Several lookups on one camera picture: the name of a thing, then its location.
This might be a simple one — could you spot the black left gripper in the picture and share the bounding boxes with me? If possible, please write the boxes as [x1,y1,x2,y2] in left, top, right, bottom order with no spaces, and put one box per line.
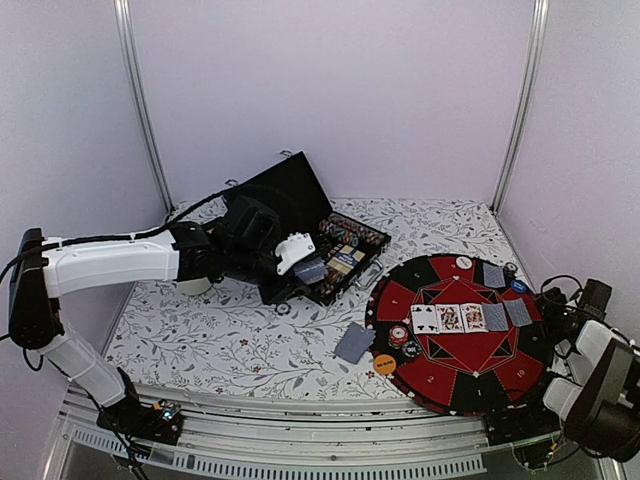
[224,240,313,307]

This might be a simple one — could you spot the face-down board card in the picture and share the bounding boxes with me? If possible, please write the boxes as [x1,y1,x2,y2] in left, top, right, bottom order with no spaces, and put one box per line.
[503,298,533,328]
[482,303,509,332]

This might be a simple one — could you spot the blue small blind button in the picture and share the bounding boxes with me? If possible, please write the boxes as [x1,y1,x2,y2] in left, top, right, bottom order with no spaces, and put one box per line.
[511,279,528,294]

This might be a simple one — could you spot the dealt face-down card pair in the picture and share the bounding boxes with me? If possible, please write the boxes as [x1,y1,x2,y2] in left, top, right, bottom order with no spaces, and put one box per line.
[483,263,506,289]

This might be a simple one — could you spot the king face-up playing card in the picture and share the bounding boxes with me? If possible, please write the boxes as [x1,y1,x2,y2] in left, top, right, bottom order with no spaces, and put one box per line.
[460,303,488,333]

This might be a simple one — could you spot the grey card deck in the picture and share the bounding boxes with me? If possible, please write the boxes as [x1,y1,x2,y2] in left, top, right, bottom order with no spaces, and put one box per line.
[334,322,376,365]

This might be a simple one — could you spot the queen face-up playing card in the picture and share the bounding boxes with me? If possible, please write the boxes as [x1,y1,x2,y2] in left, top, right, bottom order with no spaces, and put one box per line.
[435,304,465,334]

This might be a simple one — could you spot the white dealer button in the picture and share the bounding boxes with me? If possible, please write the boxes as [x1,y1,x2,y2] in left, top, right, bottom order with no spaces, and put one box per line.
[455,256,473,270]

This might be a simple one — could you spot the red 5 poker chip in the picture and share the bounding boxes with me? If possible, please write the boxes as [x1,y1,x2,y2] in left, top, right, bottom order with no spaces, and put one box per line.
[388,325,409,349]

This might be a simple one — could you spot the orange big blind button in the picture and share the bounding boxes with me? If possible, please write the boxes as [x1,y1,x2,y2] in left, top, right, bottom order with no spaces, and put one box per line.
[373,354,397,376]

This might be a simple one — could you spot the clubs face-up playing card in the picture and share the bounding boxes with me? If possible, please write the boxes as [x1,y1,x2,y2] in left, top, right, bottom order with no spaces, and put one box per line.
[410,304,439,335]

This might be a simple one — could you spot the black 100 poker chips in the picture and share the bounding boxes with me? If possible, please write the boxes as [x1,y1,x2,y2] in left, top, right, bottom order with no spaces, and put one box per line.
[402,341,422,359]

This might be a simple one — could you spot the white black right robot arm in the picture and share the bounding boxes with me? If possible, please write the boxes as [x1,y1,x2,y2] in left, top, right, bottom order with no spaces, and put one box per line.
[516,274,639,463]

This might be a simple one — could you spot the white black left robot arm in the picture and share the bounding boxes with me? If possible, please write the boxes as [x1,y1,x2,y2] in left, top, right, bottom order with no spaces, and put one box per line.
[1,196,316,445]

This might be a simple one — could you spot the blue white loose chip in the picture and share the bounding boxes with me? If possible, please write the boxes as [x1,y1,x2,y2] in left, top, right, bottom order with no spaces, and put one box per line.
[275,302,291,316]

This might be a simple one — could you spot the front row poker chips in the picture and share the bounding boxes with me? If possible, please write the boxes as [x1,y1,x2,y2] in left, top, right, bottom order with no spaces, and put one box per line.
[318,267,348,305]

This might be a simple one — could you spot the row poker chips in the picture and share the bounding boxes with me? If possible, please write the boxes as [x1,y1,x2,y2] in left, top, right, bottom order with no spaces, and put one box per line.
[318,213,391,249]
[318,267,348,305]

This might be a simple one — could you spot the open black poker chip case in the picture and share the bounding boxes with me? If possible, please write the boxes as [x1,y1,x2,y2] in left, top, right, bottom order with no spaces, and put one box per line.
[223,152,390,306]

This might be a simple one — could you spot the blue boxed card deck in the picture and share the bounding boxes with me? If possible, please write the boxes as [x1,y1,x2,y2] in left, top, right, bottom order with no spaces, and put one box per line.
[331,245,365,272]

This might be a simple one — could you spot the back row poker chips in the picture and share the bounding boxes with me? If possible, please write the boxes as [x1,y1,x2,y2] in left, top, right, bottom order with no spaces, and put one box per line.
[318,213,391,249]

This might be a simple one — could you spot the round red black poker mat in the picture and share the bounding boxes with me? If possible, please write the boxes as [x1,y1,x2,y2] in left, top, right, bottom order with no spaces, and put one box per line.
[365,254,553,416]

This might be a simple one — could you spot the floral white table mat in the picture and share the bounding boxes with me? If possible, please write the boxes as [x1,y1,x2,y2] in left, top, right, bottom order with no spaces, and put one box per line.
[105,198,516,401]

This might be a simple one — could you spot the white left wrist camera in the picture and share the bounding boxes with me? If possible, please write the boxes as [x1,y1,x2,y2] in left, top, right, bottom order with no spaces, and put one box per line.
[274,233,316,276]

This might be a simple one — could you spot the right aluminium frame post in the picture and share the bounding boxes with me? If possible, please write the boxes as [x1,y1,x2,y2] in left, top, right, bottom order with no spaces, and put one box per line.
[490,0,550,216]

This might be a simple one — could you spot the aluminium frame post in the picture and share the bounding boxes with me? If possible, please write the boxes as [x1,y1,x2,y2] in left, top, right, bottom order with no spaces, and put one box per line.
[490,0,550,216]
[113,0,175,214]

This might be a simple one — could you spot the left aluminium frame post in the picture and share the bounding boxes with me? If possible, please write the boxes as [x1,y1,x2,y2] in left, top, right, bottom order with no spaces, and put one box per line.
[113,0,175,214]

